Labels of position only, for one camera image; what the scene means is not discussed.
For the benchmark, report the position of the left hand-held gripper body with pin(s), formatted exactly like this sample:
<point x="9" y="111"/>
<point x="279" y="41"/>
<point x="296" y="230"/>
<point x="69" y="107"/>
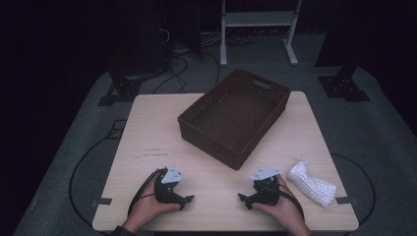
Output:
<point x="165" y="191"/>

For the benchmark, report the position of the black stand base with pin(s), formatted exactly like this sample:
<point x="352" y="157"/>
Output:
<point x="123" y="88"/>
<point x="342" y="87"/>

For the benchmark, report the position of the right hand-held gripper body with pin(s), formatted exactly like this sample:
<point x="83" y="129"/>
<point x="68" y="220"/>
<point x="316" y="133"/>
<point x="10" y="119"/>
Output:
<point x="265" y="193"/>

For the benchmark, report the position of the person's right hand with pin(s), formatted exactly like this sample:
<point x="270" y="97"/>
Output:
<point x="285" y="213"/>

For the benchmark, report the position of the white textured cloth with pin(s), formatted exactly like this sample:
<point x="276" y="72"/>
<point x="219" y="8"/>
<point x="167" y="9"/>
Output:
<point x="311" y="187"/>

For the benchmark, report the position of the grey tape strip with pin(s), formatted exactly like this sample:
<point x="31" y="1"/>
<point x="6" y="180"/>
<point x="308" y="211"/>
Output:
<point x="102" y="201"/>
<point x="347" y="200"/>

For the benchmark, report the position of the person's left hand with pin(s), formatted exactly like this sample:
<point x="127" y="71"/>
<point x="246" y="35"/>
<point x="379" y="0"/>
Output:
<point x="147" y="209"/>

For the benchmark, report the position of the brown woven basket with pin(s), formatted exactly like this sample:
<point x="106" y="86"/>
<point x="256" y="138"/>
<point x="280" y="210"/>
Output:
<point x="234" y="121"/>

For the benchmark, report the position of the white metal stand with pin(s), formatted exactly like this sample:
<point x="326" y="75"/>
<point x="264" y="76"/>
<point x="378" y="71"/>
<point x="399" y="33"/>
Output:
<point x="259" y="19"/>

